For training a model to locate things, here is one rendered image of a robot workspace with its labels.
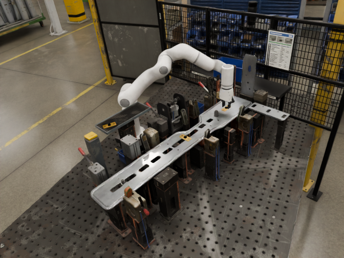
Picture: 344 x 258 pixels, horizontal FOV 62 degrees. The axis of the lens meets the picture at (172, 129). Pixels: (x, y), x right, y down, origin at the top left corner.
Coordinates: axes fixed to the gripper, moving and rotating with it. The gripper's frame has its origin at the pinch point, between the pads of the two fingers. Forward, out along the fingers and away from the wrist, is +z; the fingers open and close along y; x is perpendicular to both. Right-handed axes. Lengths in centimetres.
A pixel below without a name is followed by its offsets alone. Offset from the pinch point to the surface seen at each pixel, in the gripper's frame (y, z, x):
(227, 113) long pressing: 4.8, 3.0, -5.0
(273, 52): 5, -24, 55
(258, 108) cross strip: 19.1, 2.9, 14.5
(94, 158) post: -32, 3, -98
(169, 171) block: 16, 0, -78
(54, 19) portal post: -675, 64, 175
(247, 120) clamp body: 23.5, 0.0, -8.2
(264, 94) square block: 16.6, -2.9, 25.8
